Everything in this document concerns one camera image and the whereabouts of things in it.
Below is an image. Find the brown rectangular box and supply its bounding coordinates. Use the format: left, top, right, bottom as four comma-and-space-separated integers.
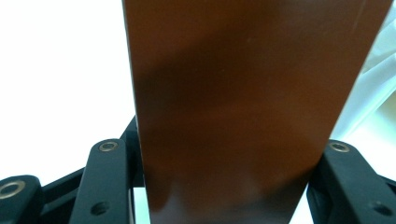
121, 0, 394, 224

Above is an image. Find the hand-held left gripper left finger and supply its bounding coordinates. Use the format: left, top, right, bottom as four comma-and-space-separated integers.
68, 114, 147, 224

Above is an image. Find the white plastic box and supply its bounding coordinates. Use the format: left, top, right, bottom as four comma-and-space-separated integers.
0, 0, 396, 194

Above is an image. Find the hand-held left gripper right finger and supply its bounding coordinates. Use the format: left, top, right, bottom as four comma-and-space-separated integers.
305, 139, 396, 224

